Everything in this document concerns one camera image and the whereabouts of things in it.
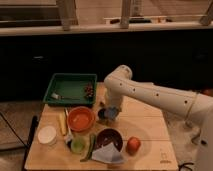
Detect blue sponge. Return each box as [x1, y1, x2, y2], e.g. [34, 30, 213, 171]
[104, 107, 119, 120]

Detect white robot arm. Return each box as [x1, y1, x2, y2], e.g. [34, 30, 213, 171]
[104, 65, 213, 171]

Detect green cup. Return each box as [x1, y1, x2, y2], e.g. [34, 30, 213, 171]
[71, 136, 86, 154]

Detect red grapes bunch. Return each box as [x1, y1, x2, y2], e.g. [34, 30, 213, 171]
[84, 84, 94, 99]

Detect dark brown bowl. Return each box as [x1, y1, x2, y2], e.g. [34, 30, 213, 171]
[95, 128, 123, 151]

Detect orange bowl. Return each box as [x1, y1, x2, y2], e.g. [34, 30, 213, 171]
[67, 106, 95, 132]

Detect green cucumber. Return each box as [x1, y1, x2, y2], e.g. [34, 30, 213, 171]
[80, 133, 96, 162]

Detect green plastic tray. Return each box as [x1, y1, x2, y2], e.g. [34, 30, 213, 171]
[43, 73, 97, 107]

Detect orange fruit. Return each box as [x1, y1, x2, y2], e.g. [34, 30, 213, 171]
[127, 137, 141, 153]

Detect yellow banana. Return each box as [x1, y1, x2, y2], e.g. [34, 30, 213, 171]
[59, 113, 67, 135]

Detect grey cloth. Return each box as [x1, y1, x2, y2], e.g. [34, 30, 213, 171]
[92, 143, 124, 164]

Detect white brush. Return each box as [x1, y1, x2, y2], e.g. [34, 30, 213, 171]
[64, 108, 73, 147]

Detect silver spoon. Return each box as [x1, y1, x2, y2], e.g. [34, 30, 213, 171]
[50, 93, 79, 100]

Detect white round container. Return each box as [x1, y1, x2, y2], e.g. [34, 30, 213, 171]
[37, 125, 57, 145]

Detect black cable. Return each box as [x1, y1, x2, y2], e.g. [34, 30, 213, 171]
[178, 161, 196, 171]

